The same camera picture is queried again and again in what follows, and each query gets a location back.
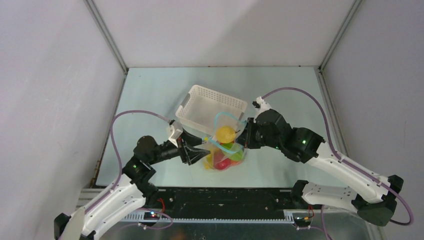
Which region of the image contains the green toy starfruit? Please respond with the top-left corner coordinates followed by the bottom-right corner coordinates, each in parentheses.
top-left (221, 142), bottom-right (245, 162)

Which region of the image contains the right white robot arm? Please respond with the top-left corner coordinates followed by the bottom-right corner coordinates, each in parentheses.
top-left (237, 109), bottom-right (404, 227)

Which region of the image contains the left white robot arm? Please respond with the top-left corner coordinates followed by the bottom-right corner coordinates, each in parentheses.
top-left (53, 126), bottom-right (210, 240)

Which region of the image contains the large red toy apple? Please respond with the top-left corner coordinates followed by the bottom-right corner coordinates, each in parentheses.
top-left (213, 153), bottom-right (232, 171)

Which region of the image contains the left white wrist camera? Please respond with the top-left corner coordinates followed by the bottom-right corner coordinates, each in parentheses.
top-left (166, 120), bottom-right (183, 147)

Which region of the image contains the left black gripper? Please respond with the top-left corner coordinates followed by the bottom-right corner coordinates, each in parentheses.
top-left (148, 128), bottom-right (211, 166)

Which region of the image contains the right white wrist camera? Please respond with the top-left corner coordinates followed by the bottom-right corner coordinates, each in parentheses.
top-left (252, 96), bottom-right (272, 119)

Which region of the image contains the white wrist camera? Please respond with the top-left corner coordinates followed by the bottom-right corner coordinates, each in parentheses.
top-left (252, 96), bottom-right (272, 119)
top-left (166, 120), bottom-right (183, 147)

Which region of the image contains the white perforated plastic basket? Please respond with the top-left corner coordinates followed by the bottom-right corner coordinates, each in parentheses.
top-left (175, 84), bottom-right (247, 135)

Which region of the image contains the yellow toy banana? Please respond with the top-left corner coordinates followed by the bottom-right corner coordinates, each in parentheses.
top-left (203, 150), bottom-right (221, 170)

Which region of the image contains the yellow toy lemon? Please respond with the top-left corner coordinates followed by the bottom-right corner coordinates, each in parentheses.
top-left (215, 125), bottom-right (237, 144)

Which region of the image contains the clear zip top bag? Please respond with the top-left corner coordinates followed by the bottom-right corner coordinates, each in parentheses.
top-left (202, 112), bottom-right (247, 171)

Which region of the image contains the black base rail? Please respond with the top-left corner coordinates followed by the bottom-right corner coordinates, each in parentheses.
top-left (144, 187), bottom-right (309, 220)

